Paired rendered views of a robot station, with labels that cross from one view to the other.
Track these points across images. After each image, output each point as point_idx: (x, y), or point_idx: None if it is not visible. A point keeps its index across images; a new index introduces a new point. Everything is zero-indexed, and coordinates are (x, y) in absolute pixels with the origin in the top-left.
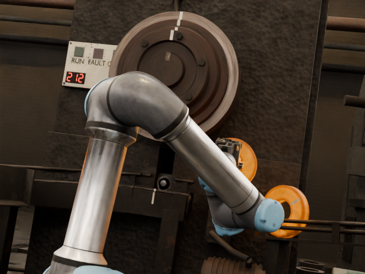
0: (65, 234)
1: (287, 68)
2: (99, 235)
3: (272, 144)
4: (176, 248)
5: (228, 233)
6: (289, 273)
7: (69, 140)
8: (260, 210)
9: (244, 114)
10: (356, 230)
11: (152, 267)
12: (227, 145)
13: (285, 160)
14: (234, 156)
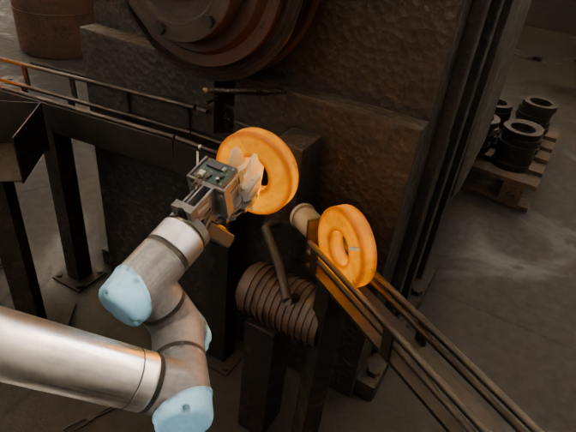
0: (129, 165)
1: None
2: None
3: (387, 81)
4: (235, 221)
5: None
6: (403, 250)
7: (105, 44)
8: (155, 422)
9: (345, 21)
10: (411, 365)
11: None
12: (188, 207)
13: (405, 110)
14: (219, 205)
